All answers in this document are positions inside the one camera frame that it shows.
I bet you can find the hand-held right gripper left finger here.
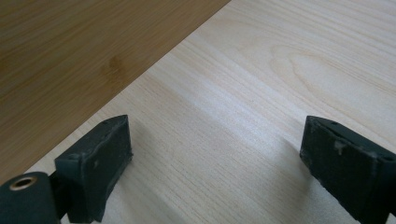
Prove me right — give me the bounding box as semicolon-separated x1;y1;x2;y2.
49;114;134;224

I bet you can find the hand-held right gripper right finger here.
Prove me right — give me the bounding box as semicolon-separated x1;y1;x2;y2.
299;115;396;224

